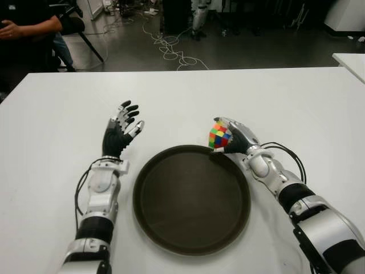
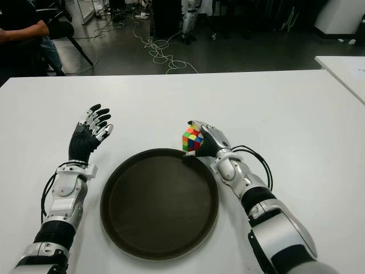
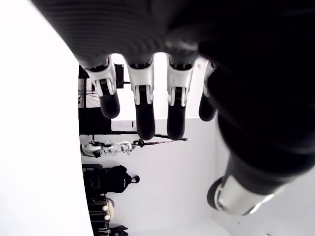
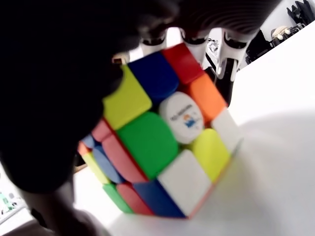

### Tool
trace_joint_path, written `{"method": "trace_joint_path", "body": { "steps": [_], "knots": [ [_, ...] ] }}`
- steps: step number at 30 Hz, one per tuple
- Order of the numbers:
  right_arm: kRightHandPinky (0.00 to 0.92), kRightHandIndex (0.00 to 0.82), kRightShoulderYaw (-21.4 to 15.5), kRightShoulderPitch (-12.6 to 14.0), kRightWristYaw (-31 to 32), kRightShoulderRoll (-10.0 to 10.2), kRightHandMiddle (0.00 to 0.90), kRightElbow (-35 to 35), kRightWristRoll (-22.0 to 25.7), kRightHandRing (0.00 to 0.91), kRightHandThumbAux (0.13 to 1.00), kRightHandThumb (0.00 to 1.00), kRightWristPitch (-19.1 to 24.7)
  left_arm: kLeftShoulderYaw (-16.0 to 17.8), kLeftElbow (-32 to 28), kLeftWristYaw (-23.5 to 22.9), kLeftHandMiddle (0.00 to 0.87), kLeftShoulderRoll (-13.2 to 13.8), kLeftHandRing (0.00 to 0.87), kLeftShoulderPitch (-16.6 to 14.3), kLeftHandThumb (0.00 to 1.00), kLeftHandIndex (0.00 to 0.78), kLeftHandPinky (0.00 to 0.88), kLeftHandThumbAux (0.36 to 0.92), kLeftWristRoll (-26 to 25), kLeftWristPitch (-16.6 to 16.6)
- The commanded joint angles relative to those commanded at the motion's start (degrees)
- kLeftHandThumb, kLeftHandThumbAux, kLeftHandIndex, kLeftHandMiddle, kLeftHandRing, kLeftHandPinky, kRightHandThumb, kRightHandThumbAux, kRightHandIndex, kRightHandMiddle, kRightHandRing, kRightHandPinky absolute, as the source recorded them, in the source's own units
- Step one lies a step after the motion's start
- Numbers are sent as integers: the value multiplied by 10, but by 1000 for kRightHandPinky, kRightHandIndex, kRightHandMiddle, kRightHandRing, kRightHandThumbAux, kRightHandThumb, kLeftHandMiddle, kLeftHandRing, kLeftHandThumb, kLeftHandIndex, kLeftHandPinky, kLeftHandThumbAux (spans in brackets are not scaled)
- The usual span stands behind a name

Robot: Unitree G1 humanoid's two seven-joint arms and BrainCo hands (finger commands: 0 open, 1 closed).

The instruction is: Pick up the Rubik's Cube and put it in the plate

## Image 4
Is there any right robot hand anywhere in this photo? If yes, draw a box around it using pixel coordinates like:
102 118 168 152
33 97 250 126
0 0 284 236

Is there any multicoloured Rubik's cube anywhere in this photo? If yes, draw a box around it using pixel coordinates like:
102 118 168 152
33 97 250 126
78 43 243 219

